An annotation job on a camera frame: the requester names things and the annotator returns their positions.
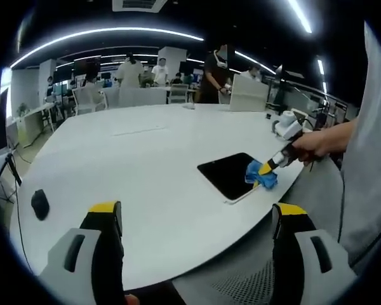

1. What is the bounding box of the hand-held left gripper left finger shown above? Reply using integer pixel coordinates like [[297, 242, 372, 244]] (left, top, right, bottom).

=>
[[37, 200, 126, 305]]

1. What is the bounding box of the ceiling air vent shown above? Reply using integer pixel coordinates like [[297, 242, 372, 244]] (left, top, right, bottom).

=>
[[112, 0, 166, 13]]

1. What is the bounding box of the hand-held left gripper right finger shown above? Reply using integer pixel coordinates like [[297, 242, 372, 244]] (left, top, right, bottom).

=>
[[272, 203, 357, 305]]

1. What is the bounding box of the grey mesh office chair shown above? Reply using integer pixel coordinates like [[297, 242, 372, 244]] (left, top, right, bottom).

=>
[[172, 152, 359, 305]]

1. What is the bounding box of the long curved ceiling light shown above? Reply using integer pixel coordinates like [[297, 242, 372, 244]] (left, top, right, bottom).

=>
[[10, 27, 206, 68]]

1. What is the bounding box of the white office chair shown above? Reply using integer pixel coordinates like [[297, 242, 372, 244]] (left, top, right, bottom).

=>
[[71, 86, 109, 116], [167, 83, 190, 105]]

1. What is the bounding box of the black tripod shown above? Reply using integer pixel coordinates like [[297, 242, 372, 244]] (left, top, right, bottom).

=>
[[0, 151, 23, 206]]

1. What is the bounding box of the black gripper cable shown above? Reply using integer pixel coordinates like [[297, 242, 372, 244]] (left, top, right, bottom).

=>
[[307, 158, 346, 244]]

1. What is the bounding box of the black computer mouse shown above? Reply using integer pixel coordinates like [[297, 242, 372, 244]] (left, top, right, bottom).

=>
[[30, 189, 51, 222]]

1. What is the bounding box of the person's right hand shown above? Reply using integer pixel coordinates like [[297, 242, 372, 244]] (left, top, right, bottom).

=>
[[293, 130, 331, 166]]

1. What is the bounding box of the blue cleaning cloth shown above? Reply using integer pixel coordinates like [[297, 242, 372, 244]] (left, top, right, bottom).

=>
[[243, 159, 279, 192]]

